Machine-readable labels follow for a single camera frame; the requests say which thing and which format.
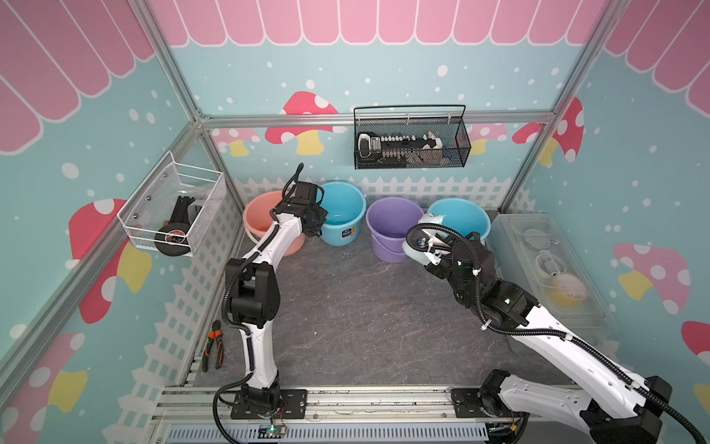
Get purple bucket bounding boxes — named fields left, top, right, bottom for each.
left=365, top=197, right=425, bottom=264

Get teal bucket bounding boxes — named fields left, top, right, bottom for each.
left=321, top=181, right=367, bottom=247
left=428, top=198, right=491, bottom=240

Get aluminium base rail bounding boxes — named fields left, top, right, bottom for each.
left=149, top=384, right=617, bottom=444

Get clear plastic storage box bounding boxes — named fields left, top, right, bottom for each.
left=486, top=214, right=617, bottom=347

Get white power strip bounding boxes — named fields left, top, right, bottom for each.
left=355, top=131, right=443, bottom=165

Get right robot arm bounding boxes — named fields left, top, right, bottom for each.
left=406, top=223, right=706, bottom=443

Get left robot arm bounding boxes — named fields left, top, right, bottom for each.
left=212, top=163, right=327, bottom=443

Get white wire wall basket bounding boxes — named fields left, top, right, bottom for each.
left=116, top=152, right=227, bottom=257

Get pink bucket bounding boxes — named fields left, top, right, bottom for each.
left=243, top=191, right=306, bottom=244

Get black wire wall basket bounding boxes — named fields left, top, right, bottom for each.
left=352, top=105, right=471, bottom=169

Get black tape dispenser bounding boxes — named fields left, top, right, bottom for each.
left=153, top=195, right=202, bottom=257

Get light green cloth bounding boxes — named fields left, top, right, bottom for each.
left=402, top=227, right=451, bottom=266

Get red handled pliers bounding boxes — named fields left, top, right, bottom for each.
left=201, top=320, right=224, bottom=372

